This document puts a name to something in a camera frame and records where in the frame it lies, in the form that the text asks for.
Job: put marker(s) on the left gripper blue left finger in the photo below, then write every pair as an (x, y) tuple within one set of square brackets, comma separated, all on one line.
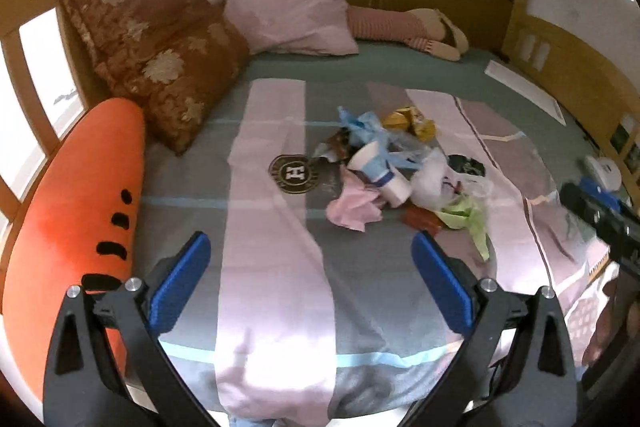
[(173, 280)]

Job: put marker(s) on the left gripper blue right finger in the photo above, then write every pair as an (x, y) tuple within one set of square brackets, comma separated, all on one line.
[(449, 281)]

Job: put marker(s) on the white plastic bag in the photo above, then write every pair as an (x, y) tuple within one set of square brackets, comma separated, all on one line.
[(434, 185)]

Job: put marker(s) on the dark green snack bag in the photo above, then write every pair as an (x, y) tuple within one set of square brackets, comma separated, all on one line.
[(466, 165)]

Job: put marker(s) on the person's right hand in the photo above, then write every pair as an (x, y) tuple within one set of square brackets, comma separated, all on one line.
[(604, 331)]

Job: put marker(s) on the white handheld appliance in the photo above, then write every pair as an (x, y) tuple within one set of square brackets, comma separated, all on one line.
[(604, 172)]

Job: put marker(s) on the red cigarette pack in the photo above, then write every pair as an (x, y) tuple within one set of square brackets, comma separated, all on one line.
[(422, 220)]

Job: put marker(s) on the light green crumpled paper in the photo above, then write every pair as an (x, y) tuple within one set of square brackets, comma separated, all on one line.
[(465, 213)]

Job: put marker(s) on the green bed sheet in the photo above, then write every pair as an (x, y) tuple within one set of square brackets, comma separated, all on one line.
[(562, 147)]

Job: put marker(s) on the orange carrot plush pillow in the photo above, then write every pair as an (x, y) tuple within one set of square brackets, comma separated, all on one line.
[(80, 221)]

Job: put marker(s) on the pink grey striped blanket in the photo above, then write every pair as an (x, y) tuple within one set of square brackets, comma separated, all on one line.
[(296, 318)]

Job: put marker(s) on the pink crumpled tissue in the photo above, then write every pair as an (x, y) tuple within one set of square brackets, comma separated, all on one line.
[(358, 204)]

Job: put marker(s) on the white blue paper cup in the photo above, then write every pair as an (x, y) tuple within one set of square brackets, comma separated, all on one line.
[(371, 161)]

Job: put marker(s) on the white flat board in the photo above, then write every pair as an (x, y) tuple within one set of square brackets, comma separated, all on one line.
[(526, 89)]

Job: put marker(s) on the yellow snack wrapper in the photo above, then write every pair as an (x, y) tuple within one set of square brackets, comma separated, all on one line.
[(410, 119)]

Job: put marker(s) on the blue crumpled plastic glove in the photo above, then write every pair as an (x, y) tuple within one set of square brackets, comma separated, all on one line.
[(363, 130)]

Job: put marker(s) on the brown floral cushion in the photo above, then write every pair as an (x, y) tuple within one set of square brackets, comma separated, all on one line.
[(176, 59)]

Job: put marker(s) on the striped plush doll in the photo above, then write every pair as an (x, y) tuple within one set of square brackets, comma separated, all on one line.
[(425, 30)]

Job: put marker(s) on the pink pillow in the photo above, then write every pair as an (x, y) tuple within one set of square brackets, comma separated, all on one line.
[(309, 27)]

